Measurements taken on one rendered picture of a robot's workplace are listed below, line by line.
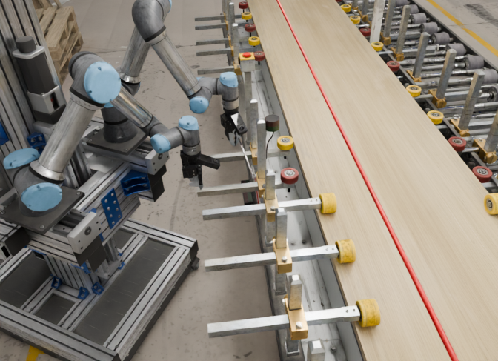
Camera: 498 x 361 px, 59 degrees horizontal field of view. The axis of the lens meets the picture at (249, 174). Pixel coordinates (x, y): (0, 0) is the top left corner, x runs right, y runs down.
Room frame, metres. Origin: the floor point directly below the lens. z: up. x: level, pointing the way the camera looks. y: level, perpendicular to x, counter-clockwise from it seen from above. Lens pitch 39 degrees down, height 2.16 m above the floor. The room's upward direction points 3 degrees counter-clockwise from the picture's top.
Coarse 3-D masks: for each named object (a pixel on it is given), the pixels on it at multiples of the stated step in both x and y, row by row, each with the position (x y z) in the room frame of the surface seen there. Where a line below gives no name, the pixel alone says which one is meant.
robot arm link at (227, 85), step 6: (228, 72) 1.77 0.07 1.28; (222, 78) 1.72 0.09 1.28; (228, 78) 1.71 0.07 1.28; (234, 78) 1.72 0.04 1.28; (222, 84) 1.72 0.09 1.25; (228, 84) 1.70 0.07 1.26; (234, 84) 1.71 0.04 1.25; (222, 90) 1.71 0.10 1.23; (228, 90) 1.70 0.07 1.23; (234, 90) 1.71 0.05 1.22; (222, 96) 1.72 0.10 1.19; (228, 96) 1.70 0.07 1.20; (234, 96) 1.71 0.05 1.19
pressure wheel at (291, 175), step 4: (284, 168) 1.55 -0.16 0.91; (288, 168) 1.55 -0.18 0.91; (292, 168) 1.55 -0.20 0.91; (284, 172) 1.52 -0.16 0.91; (288, 172) 1.52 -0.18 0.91; (292, 172) 1.53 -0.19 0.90; (296, 172) 1.52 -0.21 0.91; (280, 176) 1.52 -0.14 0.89; (284, 176) 1.49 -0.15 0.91; (288, 176) 1.49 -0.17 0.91; (292, 176) 1.49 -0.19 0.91; (296, 176) 1.49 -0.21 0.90; (284, 180) 1.49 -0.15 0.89; (288, 180) 1.48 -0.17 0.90; (292, 180) 1.48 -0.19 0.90; (296, 180) 1.49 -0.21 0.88; (288, 184) 1.48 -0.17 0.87; (288, 188) 1.51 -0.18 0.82
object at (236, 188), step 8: (240, 184) 1.51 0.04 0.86; (248, 184) 1.51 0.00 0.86; (256, 184) 1.51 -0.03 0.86; (280, 184) 1.50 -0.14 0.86; (200, 192) 1.47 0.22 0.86; (208, 192) 1.47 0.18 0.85; (216, 192) 1.48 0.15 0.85; (224, 192) 1.48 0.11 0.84; (232, 192) 1.48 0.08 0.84; (240, 192) 1.48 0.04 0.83
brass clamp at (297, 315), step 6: (282, 300) 0.83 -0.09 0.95; (288, 306) 0.79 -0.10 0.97; (288, 312) 0.77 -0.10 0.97; (294, 312) 0.77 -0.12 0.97; (300, 312) 0.77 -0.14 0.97; (288, 318) 0.76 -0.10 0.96; (294, 318) 0.75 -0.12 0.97; (300, 318) 0.75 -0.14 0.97; (294, 324) 0.73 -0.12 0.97; (306, 324) 0.73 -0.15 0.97; (294, 330) 0.71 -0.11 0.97; (300, 330) 0.71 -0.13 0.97; (306, 330) 0.71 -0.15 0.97; (294, 336) 0.71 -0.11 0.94; (300, 336) 0.71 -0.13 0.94; (306, 336) 0.71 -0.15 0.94
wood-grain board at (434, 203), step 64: (256, 0) 3.84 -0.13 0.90; (320, 0) 3.76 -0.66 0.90; (320, 64) 2.58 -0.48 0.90; (384, 64) 2.54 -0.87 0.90; (320, 128) 1.86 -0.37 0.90; (384, 128) 1.84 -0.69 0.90; (320, 192) 1.39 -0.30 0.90; (384, 192) 1.37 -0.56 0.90; (448, 192) 1.35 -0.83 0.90; (384, 256) 1.03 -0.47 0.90; (448, 256) 1.02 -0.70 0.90; (384, 320) 0.77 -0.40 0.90; (448, 320) 0.76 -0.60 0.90
